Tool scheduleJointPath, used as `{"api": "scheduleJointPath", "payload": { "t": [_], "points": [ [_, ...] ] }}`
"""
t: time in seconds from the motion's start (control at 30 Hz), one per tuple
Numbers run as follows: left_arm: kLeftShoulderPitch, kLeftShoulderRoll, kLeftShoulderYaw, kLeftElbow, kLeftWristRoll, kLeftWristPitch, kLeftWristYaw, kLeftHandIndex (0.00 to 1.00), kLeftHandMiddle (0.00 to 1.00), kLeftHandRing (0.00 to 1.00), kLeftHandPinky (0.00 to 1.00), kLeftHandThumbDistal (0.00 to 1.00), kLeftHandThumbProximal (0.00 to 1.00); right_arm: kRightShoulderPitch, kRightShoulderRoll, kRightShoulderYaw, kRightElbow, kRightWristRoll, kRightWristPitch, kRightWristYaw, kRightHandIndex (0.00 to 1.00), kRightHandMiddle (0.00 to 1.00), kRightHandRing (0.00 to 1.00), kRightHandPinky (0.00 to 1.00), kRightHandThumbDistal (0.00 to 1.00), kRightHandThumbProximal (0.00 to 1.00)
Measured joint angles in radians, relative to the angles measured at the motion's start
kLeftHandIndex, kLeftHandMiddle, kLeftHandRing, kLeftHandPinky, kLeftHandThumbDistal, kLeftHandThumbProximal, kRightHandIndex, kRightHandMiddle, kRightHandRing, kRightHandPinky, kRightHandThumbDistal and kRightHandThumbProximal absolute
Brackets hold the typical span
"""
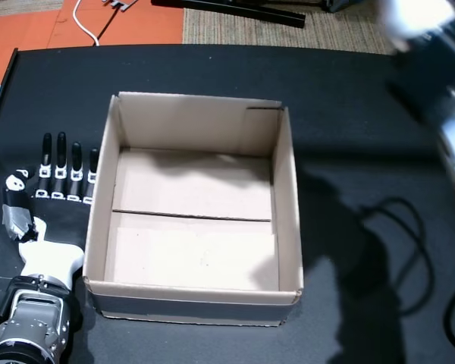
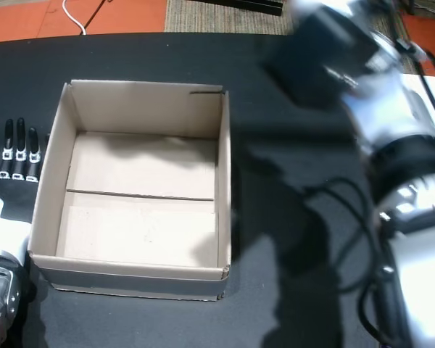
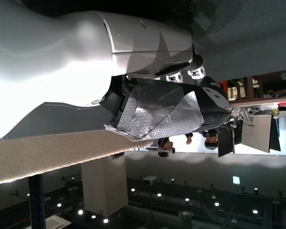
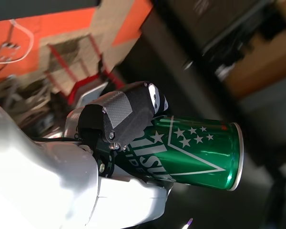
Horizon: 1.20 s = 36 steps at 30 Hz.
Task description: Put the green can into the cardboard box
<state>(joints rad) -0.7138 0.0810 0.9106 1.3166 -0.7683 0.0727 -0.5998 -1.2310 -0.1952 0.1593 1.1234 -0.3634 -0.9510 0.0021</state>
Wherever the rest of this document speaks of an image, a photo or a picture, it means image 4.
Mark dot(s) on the green drink can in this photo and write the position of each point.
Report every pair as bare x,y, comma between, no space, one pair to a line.
193,162

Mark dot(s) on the red cart frame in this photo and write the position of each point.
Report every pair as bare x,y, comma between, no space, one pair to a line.
64,64

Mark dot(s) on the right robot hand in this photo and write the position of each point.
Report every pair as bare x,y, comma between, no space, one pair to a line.
38,181

